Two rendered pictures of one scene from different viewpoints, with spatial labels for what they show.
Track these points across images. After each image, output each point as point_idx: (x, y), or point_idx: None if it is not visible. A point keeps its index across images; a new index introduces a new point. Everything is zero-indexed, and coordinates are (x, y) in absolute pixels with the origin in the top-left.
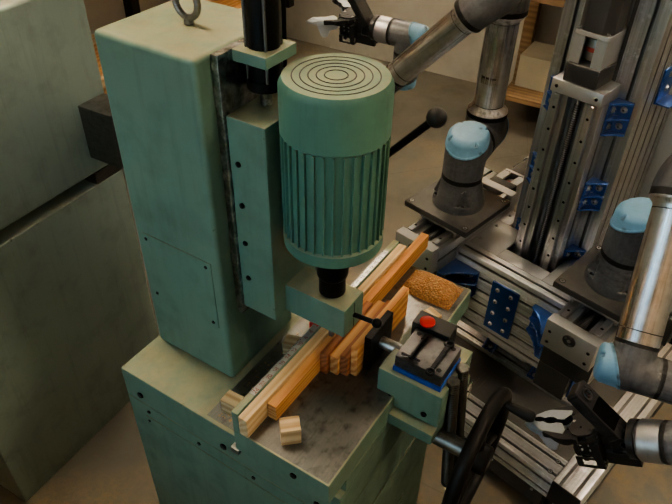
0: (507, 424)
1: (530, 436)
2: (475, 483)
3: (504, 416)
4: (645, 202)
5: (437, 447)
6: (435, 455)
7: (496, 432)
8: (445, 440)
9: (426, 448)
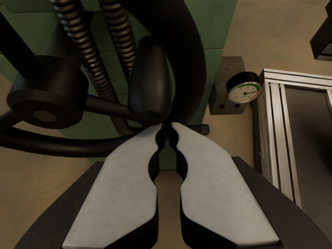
0: (293, 180)
1: (300, 202)
2: (105, 148)
3: (179, 99)
4: None
5: (247, 154)
6: (241, 156)
7: (166, 119)
8: (50, 37)
9: (241, 148)
